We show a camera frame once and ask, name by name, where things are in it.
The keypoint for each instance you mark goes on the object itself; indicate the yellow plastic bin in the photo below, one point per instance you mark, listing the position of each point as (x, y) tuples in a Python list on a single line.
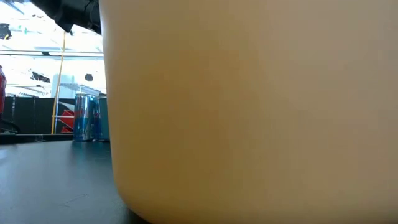
[(248, 109)]

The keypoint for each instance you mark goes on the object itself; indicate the slim Red Bull can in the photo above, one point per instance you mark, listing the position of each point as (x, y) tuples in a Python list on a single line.
[(97, 121), (83, 118)]

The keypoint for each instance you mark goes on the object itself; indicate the red Coca-Cola can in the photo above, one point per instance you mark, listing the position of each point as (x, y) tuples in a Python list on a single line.
[(2, 90)]

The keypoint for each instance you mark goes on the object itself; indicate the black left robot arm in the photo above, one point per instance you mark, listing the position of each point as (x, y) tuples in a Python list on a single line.
[(77, 12)]

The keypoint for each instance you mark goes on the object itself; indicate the blue plastic bin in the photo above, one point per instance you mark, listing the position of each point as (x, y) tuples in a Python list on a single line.
[(105, 118)]

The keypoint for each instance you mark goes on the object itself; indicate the metal shelf with red bins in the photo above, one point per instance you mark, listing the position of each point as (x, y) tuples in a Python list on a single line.
[(67, 119)]

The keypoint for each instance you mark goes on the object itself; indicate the black partition panels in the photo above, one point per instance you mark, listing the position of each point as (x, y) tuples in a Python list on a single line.
[(28, 115)]

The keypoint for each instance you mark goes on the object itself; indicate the black hanging device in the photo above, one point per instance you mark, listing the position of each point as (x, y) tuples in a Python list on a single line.
[(4, 31)]

